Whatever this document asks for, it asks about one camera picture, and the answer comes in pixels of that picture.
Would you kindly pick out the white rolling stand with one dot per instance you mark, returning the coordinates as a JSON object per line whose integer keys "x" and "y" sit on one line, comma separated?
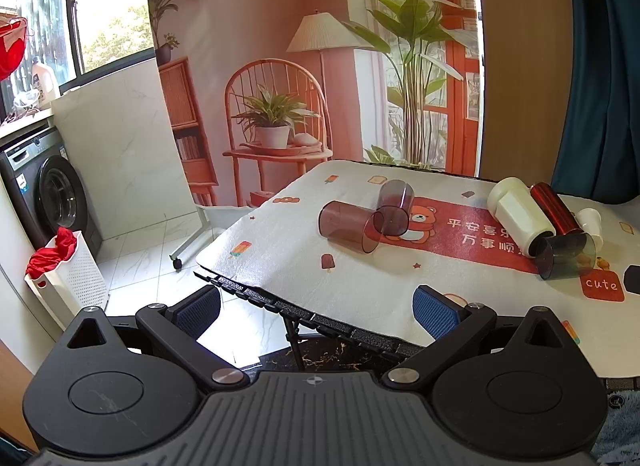
{"x": 200, "y": 233}

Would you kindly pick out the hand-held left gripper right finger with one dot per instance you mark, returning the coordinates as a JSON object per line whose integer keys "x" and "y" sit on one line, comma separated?
{"x": 436, "y": 317}

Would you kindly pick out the small white paper cup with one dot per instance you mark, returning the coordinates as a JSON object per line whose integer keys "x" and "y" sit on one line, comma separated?
{"x": 591, "y": 226}

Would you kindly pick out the window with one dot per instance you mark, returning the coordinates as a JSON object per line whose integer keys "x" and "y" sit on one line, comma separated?
{"x": 105, "y": 0}

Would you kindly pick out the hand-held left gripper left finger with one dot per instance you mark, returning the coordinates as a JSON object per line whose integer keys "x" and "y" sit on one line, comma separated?
{"x": 199, "y": 310}

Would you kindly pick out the brown transparent cup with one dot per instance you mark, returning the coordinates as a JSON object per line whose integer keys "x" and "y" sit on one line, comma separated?
{"x": 345, "y": 226}
{"x": 396, "y": 203}

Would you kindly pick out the red cloth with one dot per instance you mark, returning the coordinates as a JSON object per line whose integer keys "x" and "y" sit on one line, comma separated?
{"x": 52, "y": 253}

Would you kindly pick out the dark grey transparent cup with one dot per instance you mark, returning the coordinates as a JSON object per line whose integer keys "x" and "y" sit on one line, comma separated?
{"x": 565, "y": 256}

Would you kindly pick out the red hanging basket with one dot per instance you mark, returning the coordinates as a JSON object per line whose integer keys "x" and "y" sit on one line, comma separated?
{"x": 10, "y": 48}

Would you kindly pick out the white plastic jug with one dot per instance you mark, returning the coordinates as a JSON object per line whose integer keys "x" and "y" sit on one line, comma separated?
{"x": 44, "y": 80}

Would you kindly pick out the grey washing machine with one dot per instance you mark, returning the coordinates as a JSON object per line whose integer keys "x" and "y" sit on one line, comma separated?
{"x": 55, "y": 191}

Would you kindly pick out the printed bear table mat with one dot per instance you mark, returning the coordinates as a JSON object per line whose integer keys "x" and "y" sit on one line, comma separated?
{"x": 300, "y": 266}

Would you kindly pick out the white laundry basket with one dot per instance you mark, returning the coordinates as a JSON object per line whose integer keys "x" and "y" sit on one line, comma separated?
{"x": 80, "y": 281}

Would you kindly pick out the blue fluffy rug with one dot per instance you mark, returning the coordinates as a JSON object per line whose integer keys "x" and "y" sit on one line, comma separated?
{"x": 622, "y": 426}

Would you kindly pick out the blue curtain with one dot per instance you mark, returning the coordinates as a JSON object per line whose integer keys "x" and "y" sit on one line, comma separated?
{"x": 600, "y": 70}

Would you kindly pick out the cream white tall cup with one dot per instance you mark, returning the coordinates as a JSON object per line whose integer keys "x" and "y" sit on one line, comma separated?
{"x": 520, "y": 216}

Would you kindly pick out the red metallic cup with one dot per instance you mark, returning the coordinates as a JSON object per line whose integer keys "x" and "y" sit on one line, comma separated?
{"x": 552, "y": 208}

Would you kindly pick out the wall poster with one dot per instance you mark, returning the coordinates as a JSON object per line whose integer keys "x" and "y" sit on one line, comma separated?
{"x": 280, "y": 20}

